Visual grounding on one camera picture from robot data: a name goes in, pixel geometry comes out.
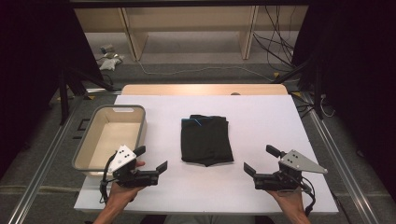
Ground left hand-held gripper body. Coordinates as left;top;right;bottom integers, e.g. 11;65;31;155
106;144;161;189

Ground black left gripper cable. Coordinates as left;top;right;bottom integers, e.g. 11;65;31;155
98;153;119;204

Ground person's right hand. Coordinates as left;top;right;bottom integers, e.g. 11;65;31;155
268;188;305;210

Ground white board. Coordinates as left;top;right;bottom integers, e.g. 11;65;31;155
73;94;340;216

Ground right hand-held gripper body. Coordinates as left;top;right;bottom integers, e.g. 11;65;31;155
253;149;329;191

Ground black curtain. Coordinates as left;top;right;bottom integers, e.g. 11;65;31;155
0;0;106;180
290;0;396;194

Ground bundle of black cables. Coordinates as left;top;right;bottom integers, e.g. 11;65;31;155
252;5;300;73

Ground white crumpled cloth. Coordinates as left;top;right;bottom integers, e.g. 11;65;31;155
98;55;125;72

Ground black metal stand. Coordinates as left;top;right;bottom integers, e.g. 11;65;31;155
273;55;326;120
49;67;120;126

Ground folded black pants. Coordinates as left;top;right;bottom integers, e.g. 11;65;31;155
180;114;235;167

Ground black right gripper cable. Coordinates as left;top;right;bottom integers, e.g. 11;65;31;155
299;176;317;217

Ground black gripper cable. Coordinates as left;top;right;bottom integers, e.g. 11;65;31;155
98;153;119;204
299;176;317;217

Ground grey and beige storage basket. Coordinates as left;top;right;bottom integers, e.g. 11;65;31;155
71;104;148;177

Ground person's left hand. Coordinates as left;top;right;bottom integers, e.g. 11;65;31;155
106;160;147;207

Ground aluminium rail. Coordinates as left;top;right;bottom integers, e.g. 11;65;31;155
7;92;94;224
300;91;381;224

